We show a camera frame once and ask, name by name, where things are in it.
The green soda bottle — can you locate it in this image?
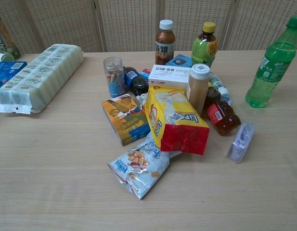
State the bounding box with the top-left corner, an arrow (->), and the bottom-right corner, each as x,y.
245,15 -> 297,108

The orange blue snack box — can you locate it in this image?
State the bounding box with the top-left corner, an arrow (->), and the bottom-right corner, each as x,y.
101,93 -> 151,147

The yellow red snack bag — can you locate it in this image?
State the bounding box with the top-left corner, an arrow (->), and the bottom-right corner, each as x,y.
143,85 -> 210,156

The dark cola bottle blue label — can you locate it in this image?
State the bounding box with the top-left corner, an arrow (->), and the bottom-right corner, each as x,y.
123,66 -> 149,96

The white cardboard box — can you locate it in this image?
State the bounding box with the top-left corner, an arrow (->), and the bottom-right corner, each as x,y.
148,64 -> 194,91

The clear jar of biscuit sticks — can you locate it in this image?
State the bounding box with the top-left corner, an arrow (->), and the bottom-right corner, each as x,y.
103,56 -> 127,99

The white peanut snack bag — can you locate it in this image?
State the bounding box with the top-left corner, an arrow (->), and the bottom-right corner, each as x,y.
107,131 -> 182,200

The cloudy juice bottle white cap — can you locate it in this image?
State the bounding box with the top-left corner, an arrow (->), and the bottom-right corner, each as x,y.
186,64 -> 210,118

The light blue box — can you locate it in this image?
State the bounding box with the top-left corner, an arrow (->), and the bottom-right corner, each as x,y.
165,54 -> 193,68

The amber drink bottle red label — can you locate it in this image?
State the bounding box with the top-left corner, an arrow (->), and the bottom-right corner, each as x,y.
205,87 -> 242,137

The brown coffee drink bottle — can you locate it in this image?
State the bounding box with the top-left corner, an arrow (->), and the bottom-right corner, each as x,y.
155,19 -> 176,65

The small white green bottle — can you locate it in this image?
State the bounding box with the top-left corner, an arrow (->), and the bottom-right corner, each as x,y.
207,71 -> 233,106

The green tea bottle yellow cap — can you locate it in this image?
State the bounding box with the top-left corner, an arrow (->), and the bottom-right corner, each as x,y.
191,21 -> 219,69

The woven folding screen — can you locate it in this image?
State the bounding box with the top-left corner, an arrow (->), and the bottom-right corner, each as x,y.
0,0 -> 297,54

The clear blister pack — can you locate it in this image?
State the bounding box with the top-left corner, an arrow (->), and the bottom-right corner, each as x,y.
226,121 -> 257,164

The pale green wrapped sponge pack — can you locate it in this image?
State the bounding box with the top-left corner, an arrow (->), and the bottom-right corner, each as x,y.
0,43 -> 84,115

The blue cookie box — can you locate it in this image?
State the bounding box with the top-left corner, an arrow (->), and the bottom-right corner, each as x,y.
0,61 -> 28,111

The white round container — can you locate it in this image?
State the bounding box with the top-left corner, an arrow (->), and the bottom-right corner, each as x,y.
0,49 -> 15,65

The bottle at left edge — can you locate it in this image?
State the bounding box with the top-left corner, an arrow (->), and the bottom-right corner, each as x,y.
0,11 -> 22,61

